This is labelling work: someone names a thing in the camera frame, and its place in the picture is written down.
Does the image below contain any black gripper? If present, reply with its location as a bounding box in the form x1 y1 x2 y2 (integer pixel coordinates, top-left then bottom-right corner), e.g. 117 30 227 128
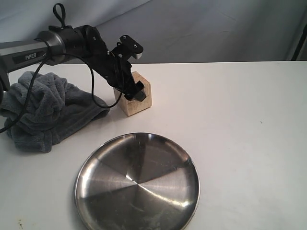
86 52 146 101

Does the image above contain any light wooden block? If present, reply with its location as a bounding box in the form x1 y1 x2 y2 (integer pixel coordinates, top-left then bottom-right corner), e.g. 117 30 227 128
117 71 152 116

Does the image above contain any grey fluffy towel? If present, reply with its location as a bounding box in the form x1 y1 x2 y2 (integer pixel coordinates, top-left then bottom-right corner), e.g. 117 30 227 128
7 73 109 153

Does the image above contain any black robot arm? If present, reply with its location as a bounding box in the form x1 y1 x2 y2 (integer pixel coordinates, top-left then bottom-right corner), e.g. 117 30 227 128
0 25 146 102

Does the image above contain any grey backdrop cloth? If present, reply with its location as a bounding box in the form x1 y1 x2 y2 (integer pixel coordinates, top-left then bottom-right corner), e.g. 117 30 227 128
0 0 307 65

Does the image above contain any round stainless steel plate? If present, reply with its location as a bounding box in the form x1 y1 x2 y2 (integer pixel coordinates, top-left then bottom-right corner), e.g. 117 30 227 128
73 132 201 230

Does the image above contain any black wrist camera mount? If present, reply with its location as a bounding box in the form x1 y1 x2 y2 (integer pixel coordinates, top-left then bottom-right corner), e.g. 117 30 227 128
111 34 143 61

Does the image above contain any black cable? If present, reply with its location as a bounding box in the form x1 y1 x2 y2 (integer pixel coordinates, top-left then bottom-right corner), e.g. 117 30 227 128
0 2 125 134

